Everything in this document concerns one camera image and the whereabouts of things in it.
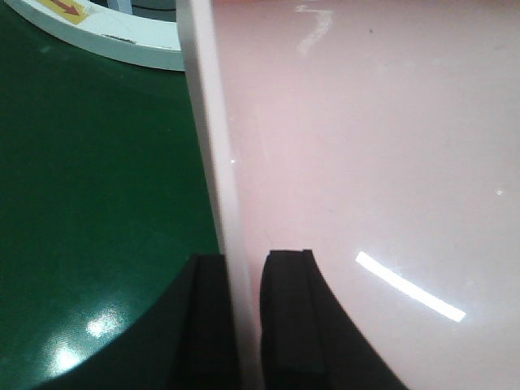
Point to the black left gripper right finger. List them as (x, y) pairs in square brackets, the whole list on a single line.
[(308, 341)]

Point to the pink plastic bin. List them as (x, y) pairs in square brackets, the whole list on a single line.
[(383, 138)]

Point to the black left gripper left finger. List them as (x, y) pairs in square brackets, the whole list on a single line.
[(186, 340)]

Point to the yellow arrow warning sticker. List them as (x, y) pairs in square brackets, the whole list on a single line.
[(69, 10)]

